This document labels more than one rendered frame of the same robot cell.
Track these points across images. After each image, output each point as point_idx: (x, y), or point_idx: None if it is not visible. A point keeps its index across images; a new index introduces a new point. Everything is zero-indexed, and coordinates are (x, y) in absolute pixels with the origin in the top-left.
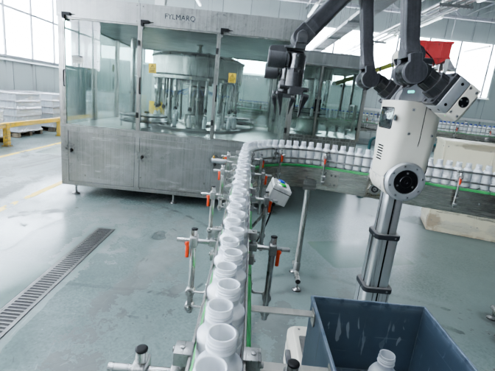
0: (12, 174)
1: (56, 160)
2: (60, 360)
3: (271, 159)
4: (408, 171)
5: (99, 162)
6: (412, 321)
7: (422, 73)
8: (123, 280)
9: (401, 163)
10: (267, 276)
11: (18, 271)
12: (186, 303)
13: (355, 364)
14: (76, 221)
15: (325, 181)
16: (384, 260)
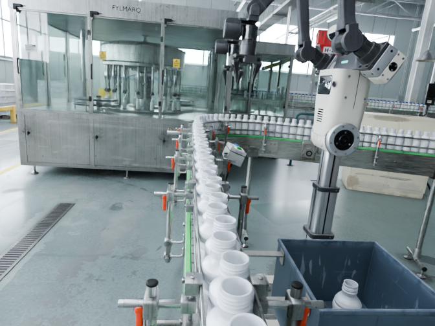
0: None
1: (12, 145)
2: (33, 325)
3: (218, 131)
4: (345, 130)
5: (56, 143)
6: (365, 255)
7: (358, 42)
8: (87, 248)
9: (339, 124)
10: (238, 223)
11: None
12: (165, 253)
13: (317, 297)
14: (37, 198)
15: (266, 149)
16: (327, 210)
